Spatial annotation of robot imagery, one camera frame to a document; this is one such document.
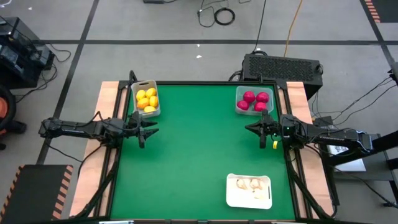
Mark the clear plastic bin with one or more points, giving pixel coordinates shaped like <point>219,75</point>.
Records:
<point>270,93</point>

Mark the black equipment rack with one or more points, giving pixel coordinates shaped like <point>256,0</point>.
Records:
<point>15,62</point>

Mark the black mesh computer case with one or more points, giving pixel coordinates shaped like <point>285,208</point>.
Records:
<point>280,67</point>

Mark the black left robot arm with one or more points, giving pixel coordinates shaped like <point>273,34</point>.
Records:
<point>71,129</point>

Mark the green table mat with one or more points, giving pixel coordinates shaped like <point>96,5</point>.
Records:
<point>186,168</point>

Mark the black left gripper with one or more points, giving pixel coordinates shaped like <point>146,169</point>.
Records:
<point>136,127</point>

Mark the black metal table frame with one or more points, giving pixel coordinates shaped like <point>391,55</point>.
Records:
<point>202,83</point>

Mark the red tomato with green stem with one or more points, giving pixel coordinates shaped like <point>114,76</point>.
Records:
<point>260,106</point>

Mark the orange-yellow lemon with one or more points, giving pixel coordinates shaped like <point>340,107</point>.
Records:
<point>143,103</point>

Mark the yellow tape tag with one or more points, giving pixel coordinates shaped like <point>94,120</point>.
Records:
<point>275,144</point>

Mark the black side stand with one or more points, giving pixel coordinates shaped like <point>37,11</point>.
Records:
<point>388,141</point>

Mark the yellow lemon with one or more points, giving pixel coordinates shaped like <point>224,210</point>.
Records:
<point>150,109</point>
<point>151,92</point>
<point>153,101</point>
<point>140,95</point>

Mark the black orange-striped floor mat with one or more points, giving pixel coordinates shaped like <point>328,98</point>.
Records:
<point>34,193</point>
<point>387,9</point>

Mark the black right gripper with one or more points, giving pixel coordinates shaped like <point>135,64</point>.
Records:
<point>273,129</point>

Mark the orange and black machine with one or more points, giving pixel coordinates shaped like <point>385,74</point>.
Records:
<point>3,109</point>

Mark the white cutting board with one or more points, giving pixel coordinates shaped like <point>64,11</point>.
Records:
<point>247,202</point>

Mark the white paper sign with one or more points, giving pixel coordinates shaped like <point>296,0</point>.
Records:
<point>354,165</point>

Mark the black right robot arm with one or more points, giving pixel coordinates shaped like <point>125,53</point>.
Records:
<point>335,138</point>

